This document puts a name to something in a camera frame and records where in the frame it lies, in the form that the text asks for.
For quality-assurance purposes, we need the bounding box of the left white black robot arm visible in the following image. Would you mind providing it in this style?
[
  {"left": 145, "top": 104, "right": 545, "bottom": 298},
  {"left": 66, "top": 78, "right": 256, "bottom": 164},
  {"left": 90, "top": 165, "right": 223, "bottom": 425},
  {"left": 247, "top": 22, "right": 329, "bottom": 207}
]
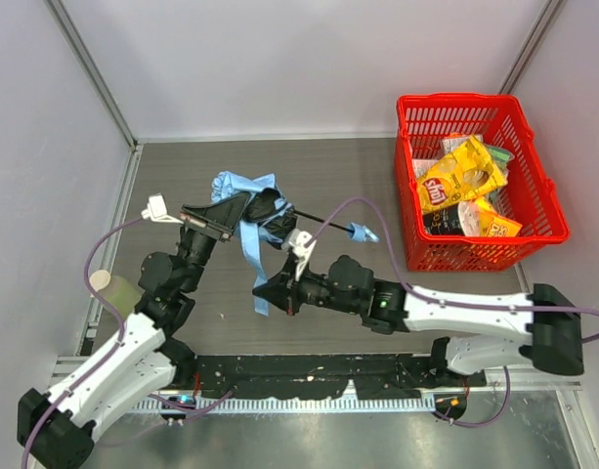
[{"left": 17, "top": 192, "right": 251, "bottom": 468}]

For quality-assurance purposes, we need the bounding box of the purple cable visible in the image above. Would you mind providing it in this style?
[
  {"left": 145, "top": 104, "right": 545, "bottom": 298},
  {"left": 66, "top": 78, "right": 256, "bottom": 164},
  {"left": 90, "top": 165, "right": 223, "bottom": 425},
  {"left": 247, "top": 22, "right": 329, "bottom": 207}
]
[
  {"left": 20, "top": 218, "right": 235, "bottom": 469},
  {"left": 308, "top": 195, "right": 599, "bottom": 431}
]

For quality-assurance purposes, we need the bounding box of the yellow Lays chip bag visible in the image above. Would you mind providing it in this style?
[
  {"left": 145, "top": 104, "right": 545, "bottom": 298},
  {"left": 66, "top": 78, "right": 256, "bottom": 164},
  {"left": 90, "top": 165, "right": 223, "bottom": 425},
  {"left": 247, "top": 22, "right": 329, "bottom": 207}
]
[{"left": 416, "top": 135, "right": 508, "bottom": 214}]

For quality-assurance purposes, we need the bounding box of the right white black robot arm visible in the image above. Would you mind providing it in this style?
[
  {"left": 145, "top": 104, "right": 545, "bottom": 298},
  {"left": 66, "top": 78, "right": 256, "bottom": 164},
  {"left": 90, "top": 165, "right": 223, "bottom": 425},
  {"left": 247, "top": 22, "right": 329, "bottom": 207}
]
[{"left": 252, "top": 255, "right": 584, "bottom": 376}]

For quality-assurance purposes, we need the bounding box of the yellow orange snack bag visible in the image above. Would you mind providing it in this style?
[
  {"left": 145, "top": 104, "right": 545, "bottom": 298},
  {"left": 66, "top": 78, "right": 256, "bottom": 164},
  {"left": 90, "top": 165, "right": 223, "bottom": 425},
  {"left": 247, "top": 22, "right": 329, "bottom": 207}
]
[{"left": 458, "top": 197, "right": 522, "bottom": 237}]

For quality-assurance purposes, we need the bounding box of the black snack bag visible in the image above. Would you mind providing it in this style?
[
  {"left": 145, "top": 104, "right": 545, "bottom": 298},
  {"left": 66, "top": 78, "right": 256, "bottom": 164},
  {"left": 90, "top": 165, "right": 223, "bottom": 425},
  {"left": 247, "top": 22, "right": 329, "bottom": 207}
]
[{"left": 422, "top": 203, "right": 465, "bottom": 236}]

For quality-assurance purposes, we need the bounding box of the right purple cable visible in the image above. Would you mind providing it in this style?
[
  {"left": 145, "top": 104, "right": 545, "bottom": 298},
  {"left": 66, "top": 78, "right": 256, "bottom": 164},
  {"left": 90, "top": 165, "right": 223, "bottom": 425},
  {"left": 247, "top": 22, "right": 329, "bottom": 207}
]
[{"left": 308, "top": 195, "right": 599, "bottom": 431}]

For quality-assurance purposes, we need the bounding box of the green snack packet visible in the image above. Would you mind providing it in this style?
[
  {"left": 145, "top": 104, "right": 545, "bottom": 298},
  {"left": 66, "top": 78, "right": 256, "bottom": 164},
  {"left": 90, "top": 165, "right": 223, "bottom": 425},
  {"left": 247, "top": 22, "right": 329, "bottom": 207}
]
[{"left": 486, "top": 145, "right": 515, "bottom": 171}]

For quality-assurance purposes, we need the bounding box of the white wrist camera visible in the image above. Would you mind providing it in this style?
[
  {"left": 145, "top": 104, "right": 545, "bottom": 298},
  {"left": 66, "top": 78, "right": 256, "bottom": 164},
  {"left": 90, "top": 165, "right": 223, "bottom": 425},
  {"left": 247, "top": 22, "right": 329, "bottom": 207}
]
[
  {"left": 282, "top": 229, "right": 317, "bottom": 281},
  {"left": 141, "top": 193, "right": 184, "bottom": 225}
]

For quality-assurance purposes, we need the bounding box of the green bottle beige cap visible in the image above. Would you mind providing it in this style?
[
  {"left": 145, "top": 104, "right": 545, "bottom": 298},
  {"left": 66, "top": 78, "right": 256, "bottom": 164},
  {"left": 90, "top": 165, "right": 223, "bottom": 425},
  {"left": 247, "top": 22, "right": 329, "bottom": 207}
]
[{"left": 90, "top": 270, "right": 141, "bottom": 320}]

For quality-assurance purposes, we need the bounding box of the aluminium front rail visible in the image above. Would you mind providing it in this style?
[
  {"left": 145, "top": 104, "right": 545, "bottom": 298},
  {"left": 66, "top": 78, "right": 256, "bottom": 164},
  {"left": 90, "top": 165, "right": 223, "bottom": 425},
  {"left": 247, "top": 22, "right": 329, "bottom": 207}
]
[{"left": 128, "top": 390, "right": 436, "bottom": 415}]

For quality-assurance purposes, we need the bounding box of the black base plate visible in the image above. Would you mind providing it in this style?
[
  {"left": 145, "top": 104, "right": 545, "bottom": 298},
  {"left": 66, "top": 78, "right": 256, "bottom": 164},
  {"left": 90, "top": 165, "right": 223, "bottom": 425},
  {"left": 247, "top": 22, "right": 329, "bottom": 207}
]
[{"left": 191, "top": 354, "right": 487, "bottom": 401}]

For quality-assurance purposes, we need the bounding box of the light blue folding umbrella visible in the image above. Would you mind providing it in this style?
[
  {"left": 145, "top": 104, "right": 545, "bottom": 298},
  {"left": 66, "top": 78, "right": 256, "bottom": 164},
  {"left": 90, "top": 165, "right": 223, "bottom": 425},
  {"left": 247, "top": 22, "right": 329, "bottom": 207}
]
[{"left": 211, "top": 171, "right": 375, "bottom": 317}]

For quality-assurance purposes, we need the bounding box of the white red snack packet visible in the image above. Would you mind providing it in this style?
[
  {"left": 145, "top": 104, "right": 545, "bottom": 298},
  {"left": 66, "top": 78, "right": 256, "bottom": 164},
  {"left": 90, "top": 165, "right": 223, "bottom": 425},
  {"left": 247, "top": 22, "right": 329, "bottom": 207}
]
[{"left": 411, "top": 158, "right": 437, "bottom": 179}]

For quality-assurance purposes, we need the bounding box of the red plastic shopping basket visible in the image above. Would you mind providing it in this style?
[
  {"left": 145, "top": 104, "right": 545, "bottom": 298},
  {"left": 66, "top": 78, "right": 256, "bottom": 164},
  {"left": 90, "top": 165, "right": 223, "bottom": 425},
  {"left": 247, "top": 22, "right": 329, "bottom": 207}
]
[{"left": 394, "top": 93, "right": 570, "bottom": 272}]

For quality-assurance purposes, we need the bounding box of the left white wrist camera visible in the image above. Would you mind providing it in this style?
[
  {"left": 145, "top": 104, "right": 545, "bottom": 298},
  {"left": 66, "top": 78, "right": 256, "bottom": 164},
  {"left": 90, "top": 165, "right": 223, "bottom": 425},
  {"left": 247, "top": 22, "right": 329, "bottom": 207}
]
[{"left": 141, "top": 193, "right": 184, "bottom": 225}]

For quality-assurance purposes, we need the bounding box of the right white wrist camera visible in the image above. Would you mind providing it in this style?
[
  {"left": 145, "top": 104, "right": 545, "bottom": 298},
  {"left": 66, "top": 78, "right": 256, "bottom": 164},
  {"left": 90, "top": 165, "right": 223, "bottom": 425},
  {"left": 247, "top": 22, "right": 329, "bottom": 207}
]
[{"left": 282, "top": 229, "right": 317, "bottom": 281}]

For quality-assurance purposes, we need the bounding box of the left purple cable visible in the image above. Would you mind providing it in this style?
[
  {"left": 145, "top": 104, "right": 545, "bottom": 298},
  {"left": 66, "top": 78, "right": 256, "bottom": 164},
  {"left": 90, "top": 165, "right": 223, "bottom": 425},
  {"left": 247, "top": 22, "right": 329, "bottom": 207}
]
[{"left": 20, "top": 218, "right": 235, "bottom": 469}]

